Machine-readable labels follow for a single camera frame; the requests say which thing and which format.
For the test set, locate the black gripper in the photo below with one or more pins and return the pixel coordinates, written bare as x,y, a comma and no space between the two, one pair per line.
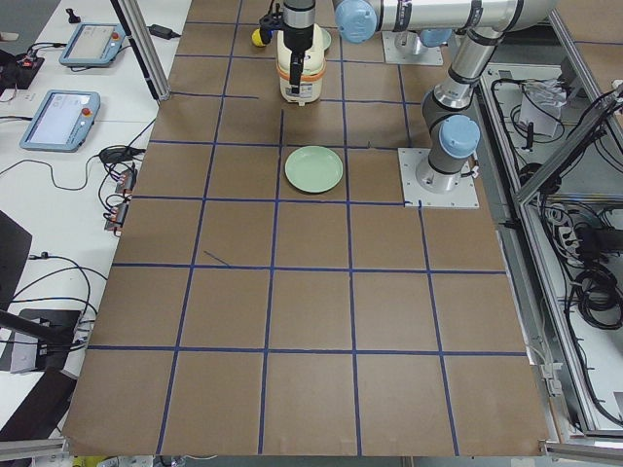
298,36

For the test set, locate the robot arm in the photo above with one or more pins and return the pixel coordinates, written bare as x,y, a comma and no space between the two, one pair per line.
484,22
454,136

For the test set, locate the green plate near arm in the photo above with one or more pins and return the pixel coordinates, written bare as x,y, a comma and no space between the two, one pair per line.
327,39
314,169

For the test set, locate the yellow toy pepper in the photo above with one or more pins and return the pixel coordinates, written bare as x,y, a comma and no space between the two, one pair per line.
260,38

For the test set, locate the black power adapter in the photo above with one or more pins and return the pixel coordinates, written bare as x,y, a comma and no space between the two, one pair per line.
162,32

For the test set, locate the blue teach pendant far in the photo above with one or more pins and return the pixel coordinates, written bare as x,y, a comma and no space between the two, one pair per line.
93,45

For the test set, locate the blue teach pendant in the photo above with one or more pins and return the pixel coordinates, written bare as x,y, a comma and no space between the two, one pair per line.
62,121
93,45

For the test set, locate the blue teach pendant near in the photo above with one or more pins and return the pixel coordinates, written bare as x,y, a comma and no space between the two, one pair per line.
62,121

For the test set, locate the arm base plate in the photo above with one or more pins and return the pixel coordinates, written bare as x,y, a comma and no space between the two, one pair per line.
407,48
422,186

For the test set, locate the aluminium frame post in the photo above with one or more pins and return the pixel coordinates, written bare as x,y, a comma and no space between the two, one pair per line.
132,21

